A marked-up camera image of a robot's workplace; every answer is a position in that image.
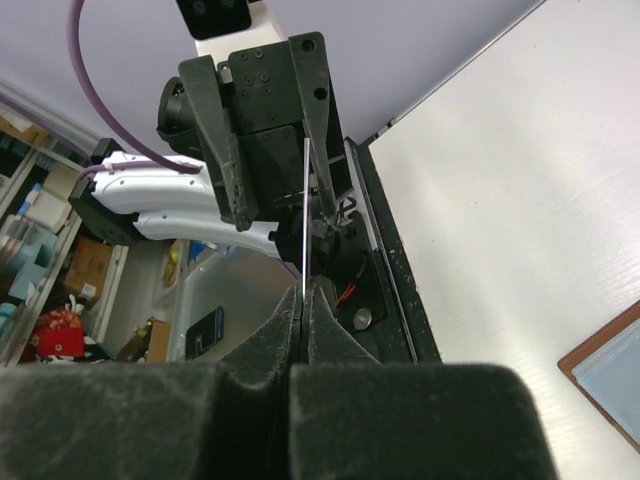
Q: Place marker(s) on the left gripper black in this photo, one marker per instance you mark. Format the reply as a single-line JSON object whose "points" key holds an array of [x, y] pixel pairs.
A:
{"points": [[247, 117]]}

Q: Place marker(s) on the silver VIP card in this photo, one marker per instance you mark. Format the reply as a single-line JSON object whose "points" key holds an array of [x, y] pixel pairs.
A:
{"points": [[305, 216]]}

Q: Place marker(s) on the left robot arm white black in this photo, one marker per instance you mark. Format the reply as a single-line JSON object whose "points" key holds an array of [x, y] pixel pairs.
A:
{"points": [[127, 197]]}

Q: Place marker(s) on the brown leather card holder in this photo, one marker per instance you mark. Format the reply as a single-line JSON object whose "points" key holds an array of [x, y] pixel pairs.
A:
{"points": [[605, 369]]}

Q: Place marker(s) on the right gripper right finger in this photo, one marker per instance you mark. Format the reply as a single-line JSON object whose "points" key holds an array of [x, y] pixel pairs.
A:
{"points": [[351, 417]]}

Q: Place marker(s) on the metal storage shelf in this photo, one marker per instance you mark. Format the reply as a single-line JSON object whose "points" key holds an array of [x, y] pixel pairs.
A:
{"points": [[77, 297]]}

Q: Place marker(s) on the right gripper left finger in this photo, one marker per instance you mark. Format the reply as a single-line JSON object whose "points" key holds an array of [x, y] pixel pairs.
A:
{"points": [[198, 419]]}

